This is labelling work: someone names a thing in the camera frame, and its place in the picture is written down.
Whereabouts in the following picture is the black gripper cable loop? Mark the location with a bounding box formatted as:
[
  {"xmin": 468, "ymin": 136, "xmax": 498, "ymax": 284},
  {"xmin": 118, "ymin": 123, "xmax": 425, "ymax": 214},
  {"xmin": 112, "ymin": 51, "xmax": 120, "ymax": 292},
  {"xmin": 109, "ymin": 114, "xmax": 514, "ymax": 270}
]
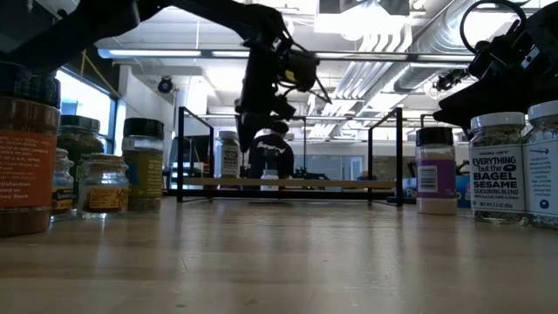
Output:
[{"xmin": 459, "ymin": 0, "xmax": 529, "ymax": 56}]

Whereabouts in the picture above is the black metal wooden shelf rack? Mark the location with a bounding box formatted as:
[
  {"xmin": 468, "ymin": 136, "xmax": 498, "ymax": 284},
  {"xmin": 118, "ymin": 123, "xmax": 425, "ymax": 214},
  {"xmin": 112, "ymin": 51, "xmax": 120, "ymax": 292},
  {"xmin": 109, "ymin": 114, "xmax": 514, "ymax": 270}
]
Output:
[{"xmin": 176, "ymin": 106, "xmax": 405, "ymax": 208}]

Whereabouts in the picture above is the large window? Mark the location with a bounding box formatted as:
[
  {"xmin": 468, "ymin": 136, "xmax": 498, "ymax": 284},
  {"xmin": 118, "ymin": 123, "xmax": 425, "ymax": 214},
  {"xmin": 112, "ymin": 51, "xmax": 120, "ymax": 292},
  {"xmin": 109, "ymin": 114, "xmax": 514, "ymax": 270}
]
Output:
[{"xmin": 55, "ymin": 69, "xmax": 119, "ymax": 154}]

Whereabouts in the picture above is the small glass jar blue label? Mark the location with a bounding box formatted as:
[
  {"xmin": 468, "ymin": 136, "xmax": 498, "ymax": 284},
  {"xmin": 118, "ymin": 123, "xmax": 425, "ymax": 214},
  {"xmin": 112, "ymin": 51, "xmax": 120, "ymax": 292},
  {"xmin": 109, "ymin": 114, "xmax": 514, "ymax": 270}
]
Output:
[{"xmin": 51, "ymin": 147, "xmax": 76, "ymax": 219}]

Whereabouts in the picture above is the person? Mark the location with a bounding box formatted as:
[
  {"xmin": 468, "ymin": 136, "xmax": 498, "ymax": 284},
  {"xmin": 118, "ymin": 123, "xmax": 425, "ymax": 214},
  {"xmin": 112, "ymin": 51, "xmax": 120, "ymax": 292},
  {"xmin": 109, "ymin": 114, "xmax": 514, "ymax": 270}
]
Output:
[{"xmin": 247, "ymin": 120, "xmax": 296, "ymax": 180}]

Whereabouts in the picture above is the yellow-green label jar black lid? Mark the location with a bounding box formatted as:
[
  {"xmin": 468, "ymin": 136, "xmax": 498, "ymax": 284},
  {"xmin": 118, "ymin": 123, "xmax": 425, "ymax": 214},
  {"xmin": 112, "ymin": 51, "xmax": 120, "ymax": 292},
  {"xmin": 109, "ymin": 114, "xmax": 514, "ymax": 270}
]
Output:
[{"xmin": 120, "ymin": 117, "xmax": 166, "ymax": 214}]

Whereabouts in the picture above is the small glass jar orange label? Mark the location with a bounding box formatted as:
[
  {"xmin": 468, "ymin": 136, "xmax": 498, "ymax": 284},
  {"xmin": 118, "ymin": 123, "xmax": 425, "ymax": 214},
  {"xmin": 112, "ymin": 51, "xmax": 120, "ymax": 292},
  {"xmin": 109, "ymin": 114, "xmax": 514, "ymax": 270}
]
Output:
[{"xmin": 77, "ymin": 153, "xmax": 131, "ymax": 220}]

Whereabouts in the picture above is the white-lidded bagel seasoning jar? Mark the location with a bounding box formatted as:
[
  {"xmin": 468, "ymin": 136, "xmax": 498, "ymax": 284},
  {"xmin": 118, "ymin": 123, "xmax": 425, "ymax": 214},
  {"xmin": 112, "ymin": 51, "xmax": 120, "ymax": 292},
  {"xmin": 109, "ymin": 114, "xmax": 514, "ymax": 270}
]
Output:
[
  {"xmin": 217, "ymin": 130, "xmax": 242, "ymax": 179},
  {"xmin": 468, "ymin": 112, "xmax": 527, "ymax": 227},
  {"xmin": 521, "ymin": 100, "xmax": 558, "ymax": 231}
]

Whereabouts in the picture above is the yellow hanging cable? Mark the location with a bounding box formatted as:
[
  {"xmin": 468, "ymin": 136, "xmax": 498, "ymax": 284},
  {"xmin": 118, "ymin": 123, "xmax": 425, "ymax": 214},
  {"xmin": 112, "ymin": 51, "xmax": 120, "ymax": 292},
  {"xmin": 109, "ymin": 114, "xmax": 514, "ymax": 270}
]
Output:
[{"xmin": 79, "ymin": 49, "xmax": 121, "ymax": 99}]

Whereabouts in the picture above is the white background container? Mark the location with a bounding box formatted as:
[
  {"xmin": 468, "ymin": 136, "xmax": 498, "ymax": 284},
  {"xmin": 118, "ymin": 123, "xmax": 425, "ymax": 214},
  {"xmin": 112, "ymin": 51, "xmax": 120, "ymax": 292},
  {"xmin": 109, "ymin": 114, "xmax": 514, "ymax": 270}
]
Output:
[{"xmin": 260, "ymin": 168, "xmax": 280, "ymax": 192}]

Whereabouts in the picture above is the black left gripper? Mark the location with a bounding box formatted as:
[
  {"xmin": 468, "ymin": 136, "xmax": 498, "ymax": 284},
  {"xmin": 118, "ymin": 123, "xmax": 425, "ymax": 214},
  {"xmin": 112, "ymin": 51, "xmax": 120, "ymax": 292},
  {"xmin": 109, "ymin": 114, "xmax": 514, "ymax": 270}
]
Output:
[{"xmin": 235, "ymin": 37, "xmax": 298, "ymax": 154}]

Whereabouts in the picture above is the purple-label jar black lid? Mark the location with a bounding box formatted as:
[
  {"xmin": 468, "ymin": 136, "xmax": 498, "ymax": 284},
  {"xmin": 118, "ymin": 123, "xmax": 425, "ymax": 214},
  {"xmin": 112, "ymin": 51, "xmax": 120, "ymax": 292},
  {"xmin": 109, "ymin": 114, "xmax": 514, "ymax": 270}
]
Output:
[{"xmin": 414, "ymin": 126, "xmax": 459, "ymax": 216}]

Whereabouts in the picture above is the green oregano spice jar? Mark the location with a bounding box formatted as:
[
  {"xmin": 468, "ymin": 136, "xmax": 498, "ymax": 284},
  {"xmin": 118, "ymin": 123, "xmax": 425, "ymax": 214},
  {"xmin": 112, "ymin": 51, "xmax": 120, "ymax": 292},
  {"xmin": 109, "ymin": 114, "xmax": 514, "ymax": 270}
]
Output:
[{"xmin": 58, "ymin": 114, "xmax": 106, "ymax": 175}]

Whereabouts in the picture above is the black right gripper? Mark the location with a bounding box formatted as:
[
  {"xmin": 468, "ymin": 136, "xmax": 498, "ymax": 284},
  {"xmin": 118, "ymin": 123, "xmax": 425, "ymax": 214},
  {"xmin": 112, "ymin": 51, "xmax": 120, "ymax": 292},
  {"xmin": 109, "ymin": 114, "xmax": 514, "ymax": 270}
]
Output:
[{"xmin": 432, "ymin": 2, "xmax": 558, "ymax": 133}]

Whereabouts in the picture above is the white ceiling air unit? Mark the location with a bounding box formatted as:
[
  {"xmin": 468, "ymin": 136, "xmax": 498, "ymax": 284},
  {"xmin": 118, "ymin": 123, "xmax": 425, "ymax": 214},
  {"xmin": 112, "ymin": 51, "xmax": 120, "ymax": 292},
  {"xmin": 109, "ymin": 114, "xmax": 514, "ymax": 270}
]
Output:
[{"xmin": 313, "ymin": 0, "xmax": 413, "ymax": 41}]

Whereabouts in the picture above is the black ceiling track camera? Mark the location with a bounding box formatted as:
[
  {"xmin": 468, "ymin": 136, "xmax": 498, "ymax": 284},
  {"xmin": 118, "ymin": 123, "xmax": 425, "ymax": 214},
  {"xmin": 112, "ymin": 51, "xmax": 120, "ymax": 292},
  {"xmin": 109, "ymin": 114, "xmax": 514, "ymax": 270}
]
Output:
[{"xmin": 433, "ymin": 68, "xmax": 468, "ymax": 92}]

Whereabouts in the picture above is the black monitor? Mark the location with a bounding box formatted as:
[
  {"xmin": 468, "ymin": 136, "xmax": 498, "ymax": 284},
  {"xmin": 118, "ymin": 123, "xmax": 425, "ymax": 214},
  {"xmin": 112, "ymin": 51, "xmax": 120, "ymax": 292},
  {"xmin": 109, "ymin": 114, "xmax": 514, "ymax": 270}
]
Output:
[{"xmin": 172, "ymin": 134, "xmax": 211, "ymax": 165}]

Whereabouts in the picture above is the silver ventilation duct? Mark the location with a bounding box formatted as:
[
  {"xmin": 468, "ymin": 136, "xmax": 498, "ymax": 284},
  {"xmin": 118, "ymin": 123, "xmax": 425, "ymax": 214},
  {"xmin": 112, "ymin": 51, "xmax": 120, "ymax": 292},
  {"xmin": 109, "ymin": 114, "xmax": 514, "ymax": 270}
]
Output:
[{"xmin": 409, "ymin": 0, "xmax": 524, "ymax": 56}]

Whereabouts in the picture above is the orange-label spice jar black lid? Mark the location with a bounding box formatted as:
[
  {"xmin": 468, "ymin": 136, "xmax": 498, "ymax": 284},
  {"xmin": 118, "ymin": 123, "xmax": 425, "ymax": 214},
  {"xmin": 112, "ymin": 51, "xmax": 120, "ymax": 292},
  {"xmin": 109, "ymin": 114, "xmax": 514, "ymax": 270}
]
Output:
[{"xmin": 0, "ymin": 60, "xmax": 62, "ymax": 239}]

